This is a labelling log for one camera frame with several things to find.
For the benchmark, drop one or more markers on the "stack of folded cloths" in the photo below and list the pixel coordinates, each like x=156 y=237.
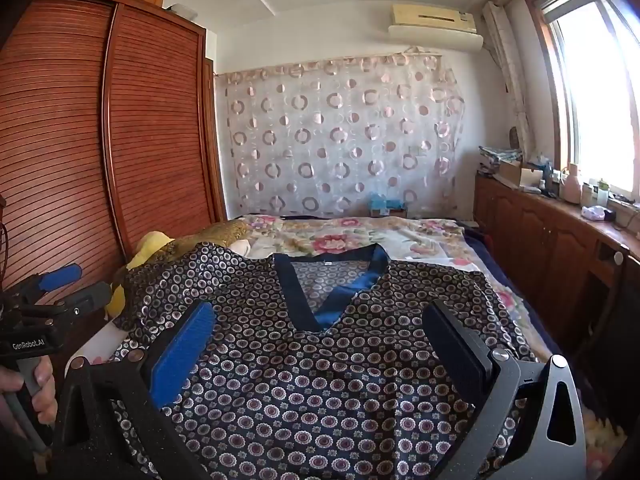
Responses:
x=497 y=157

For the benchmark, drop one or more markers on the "green capped bottle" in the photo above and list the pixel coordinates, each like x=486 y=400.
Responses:
x=603 y=194

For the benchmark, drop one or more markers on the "dark circle-patterned blouse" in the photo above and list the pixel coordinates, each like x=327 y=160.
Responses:
x=300 y=385

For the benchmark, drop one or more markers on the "floral blanket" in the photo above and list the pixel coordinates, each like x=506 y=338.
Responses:
x=350 y=240

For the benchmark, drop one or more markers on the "person's left hand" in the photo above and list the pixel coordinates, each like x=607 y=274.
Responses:
x=45 y=395

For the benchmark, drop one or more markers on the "wooden cabinet counter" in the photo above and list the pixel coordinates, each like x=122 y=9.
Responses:
x=540 y=240

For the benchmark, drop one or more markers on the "navy bed sheet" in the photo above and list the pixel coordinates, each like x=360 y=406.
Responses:
x=505 y=270

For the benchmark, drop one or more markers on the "sheer circle-patterned curtain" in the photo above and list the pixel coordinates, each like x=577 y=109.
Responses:
x=325 y=135

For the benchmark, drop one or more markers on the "yellow plush toy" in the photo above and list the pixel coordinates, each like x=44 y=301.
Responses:
x=150 y=247

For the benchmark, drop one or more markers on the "window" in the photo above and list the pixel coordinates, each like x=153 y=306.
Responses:
x=600 y=110

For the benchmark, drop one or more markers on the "blue item behind bed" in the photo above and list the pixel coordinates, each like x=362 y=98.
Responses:
x=387 y=206

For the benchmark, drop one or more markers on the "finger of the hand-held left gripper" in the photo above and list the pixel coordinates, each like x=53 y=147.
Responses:
x=85 y=297
x=60 y=276

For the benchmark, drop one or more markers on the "white tied window curtain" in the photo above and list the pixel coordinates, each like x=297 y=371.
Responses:
x=507 y=60

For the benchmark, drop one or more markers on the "white box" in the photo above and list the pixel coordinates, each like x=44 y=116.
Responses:
x=179 y=10

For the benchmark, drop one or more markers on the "open cardboard box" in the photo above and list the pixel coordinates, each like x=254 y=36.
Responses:
x=517 y=176

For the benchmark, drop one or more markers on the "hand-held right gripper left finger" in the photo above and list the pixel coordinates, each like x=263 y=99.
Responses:
x=182 y=355

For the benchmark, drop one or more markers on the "pink white bottle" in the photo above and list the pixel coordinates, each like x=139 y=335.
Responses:
x=570 y=187

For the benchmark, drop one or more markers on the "wooden slatted wardrobe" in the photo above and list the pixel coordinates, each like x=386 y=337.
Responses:
x=150 y=135

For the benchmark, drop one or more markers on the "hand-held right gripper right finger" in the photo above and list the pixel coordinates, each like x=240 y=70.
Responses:
x=450 y=340

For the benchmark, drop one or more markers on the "wall air conditioner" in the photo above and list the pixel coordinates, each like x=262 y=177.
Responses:
x=435 y=25

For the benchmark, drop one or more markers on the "yellow patterned pillow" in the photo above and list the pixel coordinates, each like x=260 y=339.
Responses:
x=220 y=232

